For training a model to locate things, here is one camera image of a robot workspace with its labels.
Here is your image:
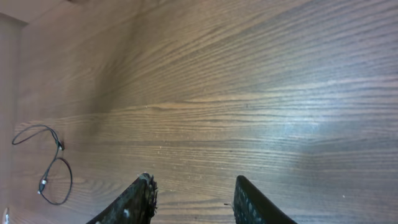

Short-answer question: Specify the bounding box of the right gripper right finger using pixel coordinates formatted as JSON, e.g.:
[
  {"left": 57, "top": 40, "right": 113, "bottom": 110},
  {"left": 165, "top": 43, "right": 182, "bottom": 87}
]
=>
[{"left": 232, "top": 175, "right": 296, "bottom": 224}]

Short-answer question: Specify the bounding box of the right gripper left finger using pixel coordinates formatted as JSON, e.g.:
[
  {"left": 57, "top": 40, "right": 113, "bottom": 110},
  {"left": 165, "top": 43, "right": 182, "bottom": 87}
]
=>
[{"left": 87, "top": 173, "right": 158, "bottom": 224}]

